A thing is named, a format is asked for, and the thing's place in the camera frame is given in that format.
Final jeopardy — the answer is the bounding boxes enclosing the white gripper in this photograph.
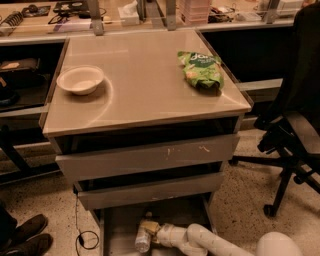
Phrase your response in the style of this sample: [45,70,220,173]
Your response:
[140,219,177,247]

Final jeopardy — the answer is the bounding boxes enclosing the clear plastic water bottle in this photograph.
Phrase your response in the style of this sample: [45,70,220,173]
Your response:
[135,211,152,253]

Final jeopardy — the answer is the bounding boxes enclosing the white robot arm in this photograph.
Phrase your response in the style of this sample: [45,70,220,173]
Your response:
[135,219,303,256]

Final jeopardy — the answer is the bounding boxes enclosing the open bottom drawer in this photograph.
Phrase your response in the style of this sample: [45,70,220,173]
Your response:
[101,195,216,256]

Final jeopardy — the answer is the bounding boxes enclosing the middle grey drawer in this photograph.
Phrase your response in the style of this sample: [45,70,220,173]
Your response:
[78,172,224,210]

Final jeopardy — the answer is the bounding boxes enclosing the grey drawer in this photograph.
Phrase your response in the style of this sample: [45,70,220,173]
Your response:
[56,134,239,183]
[78,172,224,210]

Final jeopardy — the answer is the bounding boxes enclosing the top grey drawer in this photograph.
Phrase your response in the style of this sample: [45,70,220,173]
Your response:
[56,134,239,183]

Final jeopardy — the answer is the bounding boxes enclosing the grey drawer cabinet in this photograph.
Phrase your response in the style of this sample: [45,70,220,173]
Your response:
[38,29,254,256]

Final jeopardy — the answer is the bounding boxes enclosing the lower brown shoe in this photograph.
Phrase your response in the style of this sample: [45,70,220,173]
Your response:
[3,234,53,256]

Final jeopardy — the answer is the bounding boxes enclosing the brown shoe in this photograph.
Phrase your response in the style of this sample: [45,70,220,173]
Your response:
[11,214,48,243]
[3,234,53,256]

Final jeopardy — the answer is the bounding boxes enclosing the upper brown shoe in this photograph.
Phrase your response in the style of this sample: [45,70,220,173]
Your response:
[11,214,48,243]

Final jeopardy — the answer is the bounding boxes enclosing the white paper bowl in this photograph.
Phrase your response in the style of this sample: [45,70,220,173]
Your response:
[56,65,104,96]

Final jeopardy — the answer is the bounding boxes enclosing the green snack bag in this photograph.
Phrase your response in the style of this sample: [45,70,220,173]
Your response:
[177,51,224,89]

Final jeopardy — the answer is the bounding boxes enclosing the black office chair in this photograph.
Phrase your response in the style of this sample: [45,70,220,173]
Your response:
[229,1,320,217]

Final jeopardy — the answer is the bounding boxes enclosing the white tissue box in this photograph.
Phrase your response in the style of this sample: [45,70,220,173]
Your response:
[118,0,140,26]

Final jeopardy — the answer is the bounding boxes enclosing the pink stacked trays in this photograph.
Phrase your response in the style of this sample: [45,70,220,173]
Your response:
[178,0,211,25]

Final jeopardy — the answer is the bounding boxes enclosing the black coiled spring tool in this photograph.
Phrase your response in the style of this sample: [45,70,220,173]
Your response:
[0,11,23,36]

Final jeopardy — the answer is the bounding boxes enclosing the black floor cable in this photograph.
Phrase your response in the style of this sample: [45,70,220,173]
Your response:
[73,193,101,256]

